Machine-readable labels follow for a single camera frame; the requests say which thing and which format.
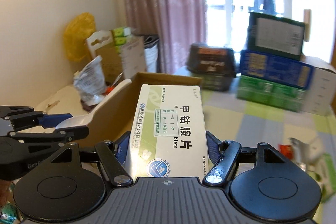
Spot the white spoon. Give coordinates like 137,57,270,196
56,79,132,129

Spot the white green medicine box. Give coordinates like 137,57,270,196
125,84,209,179

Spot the red snack packet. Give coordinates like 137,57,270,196
278,144,294,160

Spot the silver foil pouch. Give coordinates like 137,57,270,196
289,137,325,172

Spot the green white spray box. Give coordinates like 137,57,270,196
315,153,336,202

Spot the cream patterned tablecloth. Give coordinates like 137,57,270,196
34,85,88,117

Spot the brown cardboard box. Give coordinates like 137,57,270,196
79,72,202,147

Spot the checkered tablecloth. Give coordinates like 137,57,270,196
170,66,336,224

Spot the green shrink-wrapped box pack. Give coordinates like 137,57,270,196
237,75,306,112

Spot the yellow plastic bag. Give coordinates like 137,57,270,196
63,12,96,63

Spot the black Honglu food container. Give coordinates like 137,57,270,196
186,43,236,92

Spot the blue printed box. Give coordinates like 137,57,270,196
239,50,314,90

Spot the white tall box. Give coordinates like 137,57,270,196
302,56,336,116

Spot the green tissue box stack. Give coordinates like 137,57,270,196
112,27,134,55

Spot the dark green box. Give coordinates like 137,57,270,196
247,12,305,60

